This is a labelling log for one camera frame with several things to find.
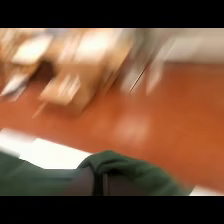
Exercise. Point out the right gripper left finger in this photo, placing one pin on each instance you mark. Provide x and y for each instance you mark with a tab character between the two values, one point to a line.
83	181

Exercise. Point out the green shirt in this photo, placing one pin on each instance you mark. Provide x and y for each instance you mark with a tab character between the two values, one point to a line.
30	180

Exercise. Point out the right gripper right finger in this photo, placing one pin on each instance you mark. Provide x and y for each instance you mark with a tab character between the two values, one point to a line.
118	185

